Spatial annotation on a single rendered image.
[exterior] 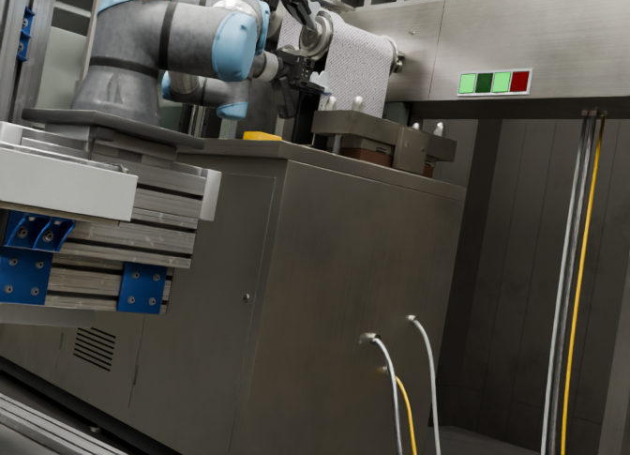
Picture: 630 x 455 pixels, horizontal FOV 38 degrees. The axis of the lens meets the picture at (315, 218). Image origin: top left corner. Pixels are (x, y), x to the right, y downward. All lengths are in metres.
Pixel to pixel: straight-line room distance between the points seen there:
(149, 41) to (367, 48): 1.20
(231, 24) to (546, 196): 2.59
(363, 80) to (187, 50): 1.16
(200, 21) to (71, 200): 0.40
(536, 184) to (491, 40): 1.49
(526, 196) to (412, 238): 1.62
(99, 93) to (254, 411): 0.95
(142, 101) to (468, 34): 1.33
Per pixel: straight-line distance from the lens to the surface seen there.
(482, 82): 2.57
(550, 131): 4.01
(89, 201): 1.35
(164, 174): 1.58
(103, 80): 1.55
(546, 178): 3.98
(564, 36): 2.45
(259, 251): 2.18
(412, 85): 2.76
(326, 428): 2.35
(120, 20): 1.56
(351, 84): 2.61
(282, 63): 2.43
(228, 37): 1.54
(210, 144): 2.38
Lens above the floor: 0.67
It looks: 2 degrees up
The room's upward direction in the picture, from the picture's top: 10 degrees clockwise
